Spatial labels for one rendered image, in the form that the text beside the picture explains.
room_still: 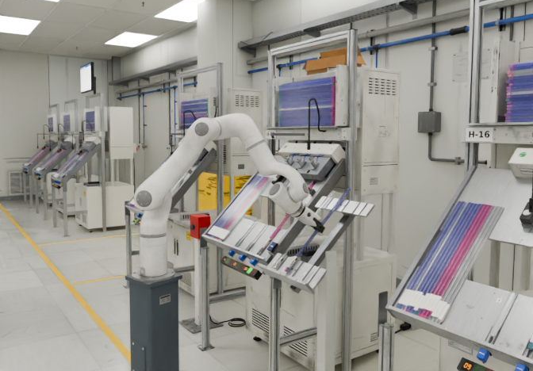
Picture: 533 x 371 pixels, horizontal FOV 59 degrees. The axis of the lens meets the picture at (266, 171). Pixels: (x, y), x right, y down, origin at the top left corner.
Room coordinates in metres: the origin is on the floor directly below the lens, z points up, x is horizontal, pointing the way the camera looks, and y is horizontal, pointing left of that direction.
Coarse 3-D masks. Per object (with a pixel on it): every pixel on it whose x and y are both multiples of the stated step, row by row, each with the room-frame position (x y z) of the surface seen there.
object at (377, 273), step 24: (312, 240) 3.19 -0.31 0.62; (336, 264) 2.59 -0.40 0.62; (360, 264) 2.65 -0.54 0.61; (384, 264) 2.76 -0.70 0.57; (264, 288) 2.85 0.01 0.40; (288, 288) 2.65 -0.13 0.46; (336, 288) 2.54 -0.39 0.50; (360, 288) 2.65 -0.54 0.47; (384, 288) 2.76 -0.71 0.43; (264, 312) 2.85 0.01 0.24; (288, 312) 2.65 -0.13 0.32; (312, 312) 2.47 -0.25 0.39; (336, 312) 2.55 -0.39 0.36; (360, 312) 2.65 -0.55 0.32; (264, 336) 2.85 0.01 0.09; (336, 336) 2.55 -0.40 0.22; (360, 336) 2.65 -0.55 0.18; (312, 360) 2.47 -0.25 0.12; (336, 360) 2.55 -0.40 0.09
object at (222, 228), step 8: (256, 176) 3.01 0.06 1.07; (248, 184) 3.00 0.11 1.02; (256, 184) 2.93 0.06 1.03; (264, 184) 2.87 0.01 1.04; (248, 192) 2.92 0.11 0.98; (256, 192) 2.86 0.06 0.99; (240, 200) 2.90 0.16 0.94; (248, 200) 2.84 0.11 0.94; (256, 200) 2.80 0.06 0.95; (232, 208) 2.87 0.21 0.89; (240, 208) 2.82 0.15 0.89; (248, 208) 2.77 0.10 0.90; (224, 216) 2.86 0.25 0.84; (232, 216) 2.80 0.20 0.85; (240, 216) 2.75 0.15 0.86; (216, 224) 2.85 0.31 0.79; (224, 224) 2.79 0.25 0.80; (232, 224) 2.73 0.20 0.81; (208, 232) 2.83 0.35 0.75; (216, 232) 2.77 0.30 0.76; (224, 232) 2.72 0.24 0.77
